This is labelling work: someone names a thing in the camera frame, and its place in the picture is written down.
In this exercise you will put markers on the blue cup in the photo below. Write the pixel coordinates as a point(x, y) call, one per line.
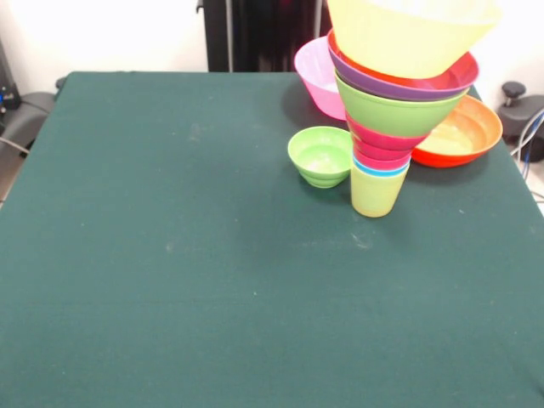
point(361, 167)

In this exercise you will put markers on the red cup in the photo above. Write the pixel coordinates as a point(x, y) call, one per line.
point(378, 162)

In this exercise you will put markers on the small red bowl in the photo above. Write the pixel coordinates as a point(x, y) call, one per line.
point(378, 142)

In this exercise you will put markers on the large green bowl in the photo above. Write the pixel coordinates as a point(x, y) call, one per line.
point(391, 119)

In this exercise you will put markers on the purple bowl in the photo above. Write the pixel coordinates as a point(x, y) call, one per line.
point(382, 87)

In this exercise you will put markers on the large orange bowl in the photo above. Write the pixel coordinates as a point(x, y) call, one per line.
point(408, 38)

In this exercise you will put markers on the small green bowl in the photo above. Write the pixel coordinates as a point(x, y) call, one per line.
point(321, 157)

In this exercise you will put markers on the yellow cup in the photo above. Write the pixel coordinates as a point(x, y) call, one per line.
point(374, 195)

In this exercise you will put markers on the pink bowl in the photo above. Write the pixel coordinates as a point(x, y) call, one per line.
point(316, 76)

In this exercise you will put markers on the dark green tablecloth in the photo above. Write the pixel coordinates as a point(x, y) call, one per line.
point(127, 331)

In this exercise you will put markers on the red-orange bowl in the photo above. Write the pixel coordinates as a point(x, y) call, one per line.
point(463, 136)

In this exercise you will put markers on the black table clamp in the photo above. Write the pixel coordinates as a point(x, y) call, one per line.
point(61, 83)

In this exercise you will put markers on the black equipment with knob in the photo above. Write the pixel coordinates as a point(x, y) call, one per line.
point(525, 117)

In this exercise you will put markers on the black electronics box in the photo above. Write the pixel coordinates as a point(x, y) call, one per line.
point(7, 93)

